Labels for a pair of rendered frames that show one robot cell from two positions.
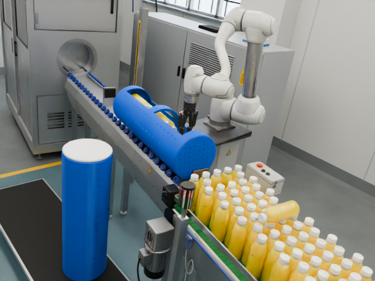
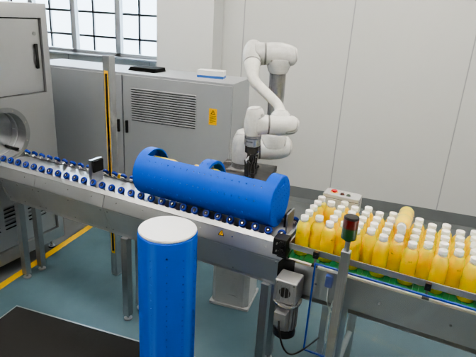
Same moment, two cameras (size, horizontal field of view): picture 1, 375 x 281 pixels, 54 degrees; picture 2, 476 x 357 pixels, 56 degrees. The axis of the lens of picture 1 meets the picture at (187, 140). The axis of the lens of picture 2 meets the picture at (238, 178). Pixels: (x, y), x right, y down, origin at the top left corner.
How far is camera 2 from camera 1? 120 cm
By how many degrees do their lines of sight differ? 27
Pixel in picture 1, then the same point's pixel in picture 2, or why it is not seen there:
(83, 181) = (183, 265)
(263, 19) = (288, 49)
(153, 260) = (289, 316)
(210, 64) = (163, 110)
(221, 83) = (290, 118)
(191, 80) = (257, 122)
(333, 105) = not seen: hidden behind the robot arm
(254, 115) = (285, 147)
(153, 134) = (224, 190)
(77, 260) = not seen: outside the picture
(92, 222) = (190, 312)
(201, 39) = (144, 83)
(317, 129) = not seen: hidden behind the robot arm
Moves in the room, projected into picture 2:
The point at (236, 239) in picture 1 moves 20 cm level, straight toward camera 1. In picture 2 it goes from (384, 256) to (411, 280)
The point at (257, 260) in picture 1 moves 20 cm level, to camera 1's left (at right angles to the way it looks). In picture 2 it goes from (414, 264) to (381, 273)
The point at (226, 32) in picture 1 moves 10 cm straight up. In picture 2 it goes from (256, 67) to (258, 49)
